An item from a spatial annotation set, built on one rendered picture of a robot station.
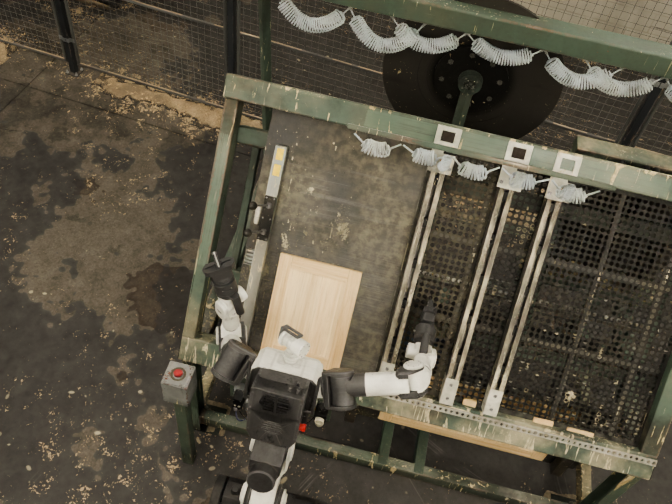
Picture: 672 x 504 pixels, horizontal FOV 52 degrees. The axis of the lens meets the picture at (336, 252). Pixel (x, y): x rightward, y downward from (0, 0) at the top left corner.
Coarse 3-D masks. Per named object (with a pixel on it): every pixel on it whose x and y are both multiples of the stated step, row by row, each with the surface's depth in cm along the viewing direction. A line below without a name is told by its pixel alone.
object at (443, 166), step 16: (448, 128) 279; (448, 144) 281; (448, 160) 272; (432, 176) 288; (432, 192) 293; (432, 208) 290; (416, 240) 294; (416, 256) 299; (416, 272) 297; (400, 288) 303; (400, 304) 301; (400, 320) 306; (400, 336) 304; (384, 352) 307; (384, 368) 308
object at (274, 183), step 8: (280, 160) 297; (272, 168) 297; (272, 176) 298; (280, 176) 298; (272, 184) 299; (280, 184) 301; (272, 192) 300; (272, 224) 306; (256, 248) 306; (264, 248) 306; (256, 256) 307; (264, 256) 306; (256, 264) 308; (256, 272) 308; (248, 280) 310; (256, 280) 309; (248, 288) 310; (256, 288) 310; (248, 296) 311; (256, 296) 311; (248, 304) 312; (248, 312) 313; (240, 320) 314; (248, 320) 314; (248, 328) 315; (248, 336) 316
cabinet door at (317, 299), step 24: (288, 264) 308; (312, 264) 307; (288, 288) 311; (312, 288) 310; (336, 288) 308; (288, 312) 313; (312, 312) 312; (336, 312) 311; (264, 336) 317; (312, 336) 315; (336, 336) 313; (336, 360) 316
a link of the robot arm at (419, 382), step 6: (420, 360) 273; (426, 360) 275; (426, 366) 268; (420, 372) 261; (426, 372) 263; (414, 378) 261; (420, 378) 261; (426, 378) 263; (414, 384) 261; (420, 384) 262; (426, 384) 264; (414, 390) 262; (420, 390) 262; (426, 390) 264
